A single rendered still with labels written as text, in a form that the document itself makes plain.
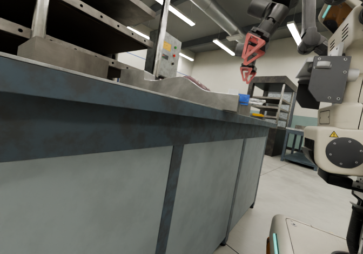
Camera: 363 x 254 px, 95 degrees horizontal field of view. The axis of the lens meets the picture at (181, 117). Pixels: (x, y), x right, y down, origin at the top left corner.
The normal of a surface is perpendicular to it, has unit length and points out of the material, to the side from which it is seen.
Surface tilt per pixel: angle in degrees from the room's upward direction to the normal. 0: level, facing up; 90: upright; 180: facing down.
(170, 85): 90
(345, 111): 90
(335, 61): 90
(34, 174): 90
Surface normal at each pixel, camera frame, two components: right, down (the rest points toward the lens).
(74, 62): 0.77, 0.16
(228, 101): -0.36, -0.02
